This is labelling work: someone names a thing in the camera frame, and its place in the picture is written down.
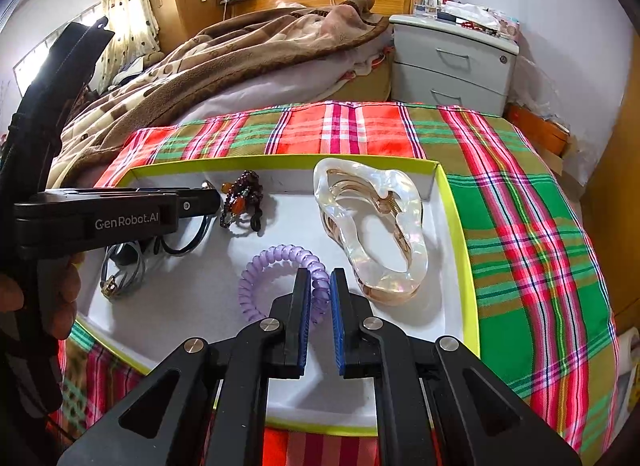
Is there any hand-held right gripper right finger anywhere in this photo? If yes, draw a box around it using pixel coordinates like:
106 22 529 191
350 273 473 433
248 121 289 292
330 267 583 466

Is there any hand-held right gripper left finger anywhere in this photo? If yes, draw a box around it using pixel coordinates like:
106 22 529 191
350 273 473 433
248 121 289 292
57 267 312 466

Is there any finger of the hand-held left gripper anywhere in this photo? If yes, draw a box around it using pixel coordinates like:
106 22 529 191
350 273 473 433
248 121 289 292
176 188 222 219

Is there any black hair tie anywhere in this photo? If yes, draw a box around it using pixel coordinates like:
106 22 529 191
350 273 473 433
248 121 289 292
159 213 207 255

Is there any brown bead bracelet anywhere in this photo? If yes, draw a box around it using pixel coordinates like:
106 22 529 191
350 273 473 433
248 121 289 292
220 171 264 237

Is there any grey cord bracelet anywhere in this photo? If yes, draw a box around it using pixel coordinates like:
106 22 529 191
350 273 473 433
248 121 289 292
100 241 148 301

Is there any purple spiral hair tie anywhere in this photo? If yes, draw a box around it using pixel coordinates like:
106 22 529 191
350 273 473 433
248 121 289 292
238 245 332 327

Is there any yellow cardboard box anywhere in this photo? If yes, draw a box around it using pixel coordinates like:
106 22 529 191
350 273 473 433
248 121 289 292
75 155 481 437

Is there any pearly hair claw clip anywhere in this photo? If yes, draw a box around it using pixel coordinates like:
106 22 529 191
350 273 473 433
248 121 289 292
312 157 430 305

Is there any person's left hand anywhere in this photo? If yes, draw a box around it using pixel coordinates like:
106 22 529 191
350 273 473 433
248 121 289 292
42 252 85 341

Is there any brown patterned blanket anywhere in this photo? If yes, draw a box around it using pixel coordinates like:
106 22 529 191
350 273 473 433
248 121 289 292
50 0 391 187

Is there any plaid cloth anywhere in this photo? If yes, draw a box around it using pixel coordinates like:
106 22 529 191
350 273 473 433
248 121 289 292
45 100 621 466

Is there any dotted curtain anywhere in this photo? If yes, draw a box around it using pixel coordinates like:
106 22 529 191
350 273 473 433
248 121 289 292
100 0 161 66

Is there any grey nightstand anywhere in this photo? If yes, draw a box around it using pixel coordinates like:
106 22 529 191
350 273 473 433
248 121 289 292
389 13 521 117

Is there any orange cardboard box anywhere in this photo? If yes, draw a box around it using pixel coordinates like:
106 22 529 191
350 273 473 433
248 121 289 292
505 103 571 157

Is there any wooden cabinet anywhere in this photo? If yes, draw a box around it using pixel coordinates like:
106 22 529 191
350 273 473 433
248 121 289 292
580 36 640 331

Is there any clear plastic bag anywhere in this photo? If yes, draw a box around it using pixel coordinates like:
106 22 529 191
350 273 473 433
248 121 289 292
515 53 601 177

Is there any pile of small toiletries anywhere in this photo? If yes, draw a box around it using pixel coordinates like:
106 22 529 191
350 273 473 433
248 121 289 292
440 0 521 39

